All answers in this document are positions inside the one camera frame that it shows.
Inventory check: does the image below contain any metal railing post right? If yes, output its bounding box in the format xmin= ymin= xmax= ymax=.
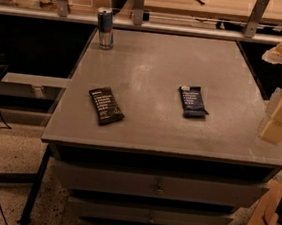
xmin=242 ymin=0 xmax=270 ymax=38

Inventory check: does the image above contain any Red Bull can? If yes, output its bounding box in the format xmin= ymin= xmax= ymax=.
xmin=97 ymin=7 xmax=114 ymax=50

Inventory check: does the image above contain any metal railing post middle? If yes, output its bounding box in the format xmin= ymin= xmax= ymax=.
xmin=132 ymin=0 xmax=145 ymax=26

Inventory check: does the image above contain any blue RXBAR blueberry bar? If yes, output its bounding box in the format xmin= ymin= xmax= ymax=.
xmin=179 ymin=86 xmax=208 ymax=119

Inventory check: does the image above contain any black RXBAR chocolate bar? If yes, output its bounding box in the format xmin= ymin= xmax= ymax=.
xmin=89 ymin=87 xmax=125 ymax=126

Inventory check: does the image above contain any black table leg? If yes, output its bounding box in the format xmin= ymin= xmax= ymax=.
xmin=18 ymin=146 xmax=51 ymax=225

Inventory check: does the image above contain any grey drawer cabinet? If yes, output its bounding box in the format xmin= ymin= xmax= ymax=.
xmin=42 ymin=30 xmax=282 ymax=225

